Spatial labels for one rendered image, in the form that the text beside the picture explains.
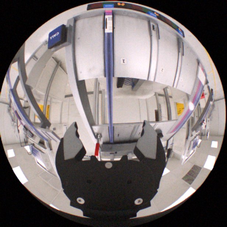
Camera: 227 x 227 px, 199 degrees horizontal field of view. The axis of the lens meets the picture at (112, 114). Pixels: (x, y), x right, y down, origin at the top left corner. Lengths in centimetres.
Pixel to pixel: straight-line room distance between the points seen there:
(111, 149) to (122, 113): 167
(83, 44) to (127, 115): 196
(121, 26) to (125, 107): 196
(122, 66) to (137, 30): 11
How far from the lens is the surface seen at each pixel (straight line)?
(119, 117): 196
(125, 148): 39
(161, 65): 21
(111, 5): 25
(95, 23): 21
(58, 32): 18
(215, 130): 885
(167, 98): 80
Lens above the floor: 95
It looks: 5 degrees down
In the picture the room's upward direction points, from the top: 179 degrees clockwise
